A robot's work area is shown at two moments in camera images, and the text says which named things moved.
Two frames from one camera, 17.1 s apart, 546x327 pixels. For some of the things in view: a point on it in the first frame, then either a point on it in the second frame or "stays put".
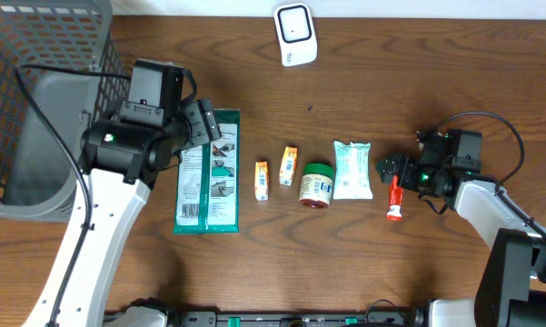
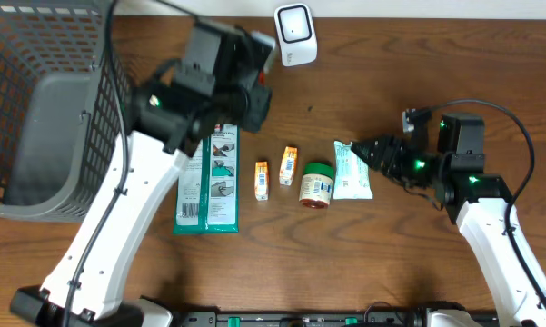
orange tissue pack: [262, 176] stays put
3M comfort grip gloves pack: [208, 187] stays put
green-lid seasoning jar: [316, 184] stays put
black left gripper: [204, 120] -> [257, 115]
